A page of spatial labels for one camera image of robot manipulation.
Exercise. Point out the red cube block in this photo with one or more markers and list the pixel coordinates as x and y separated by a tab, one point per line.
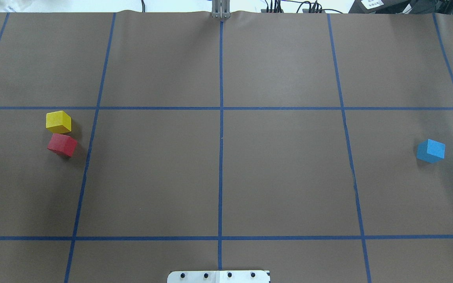
62	145

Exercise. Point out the white mounting plate with bolts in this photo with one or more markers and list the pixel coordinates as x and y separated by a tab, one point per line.
220	276

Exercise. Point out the yellow cube block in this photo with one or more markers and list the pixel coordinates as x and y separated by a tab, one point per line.
58	122

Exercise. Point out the grey aluminium post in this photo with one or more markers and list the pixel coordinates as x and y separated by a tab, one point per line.
221	9

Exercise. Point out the blue cube block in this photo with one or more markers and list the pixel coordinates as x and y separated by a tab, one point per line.
431	151

